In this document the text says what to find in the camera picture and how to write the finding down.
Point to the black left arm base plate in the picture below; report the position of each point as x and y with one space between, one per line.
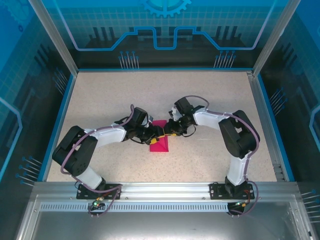
82 192

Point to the aluminium frame post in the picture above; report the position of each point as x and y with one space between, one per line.
57 37
275 37

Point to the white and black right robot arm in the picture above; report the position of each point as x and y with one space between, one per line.
207 118

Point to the aluminium side rail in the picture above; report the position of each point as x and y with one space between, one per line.
265 125

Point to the blue table edge strip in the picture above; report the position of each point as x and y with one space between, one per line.
162 69
60 126
274 125

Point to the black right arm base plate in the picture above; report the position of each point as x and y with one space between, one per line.
215 191

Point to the aluminium mounting rail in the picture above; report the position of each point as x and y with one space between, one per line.
165 191

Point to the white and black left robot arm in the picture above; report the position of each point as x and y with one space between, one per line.
110 136

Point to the steel sheet panel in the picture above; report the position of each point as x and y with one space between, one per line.
162 225

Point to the magenta cloth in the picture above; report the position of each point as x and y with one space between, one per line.
162 147

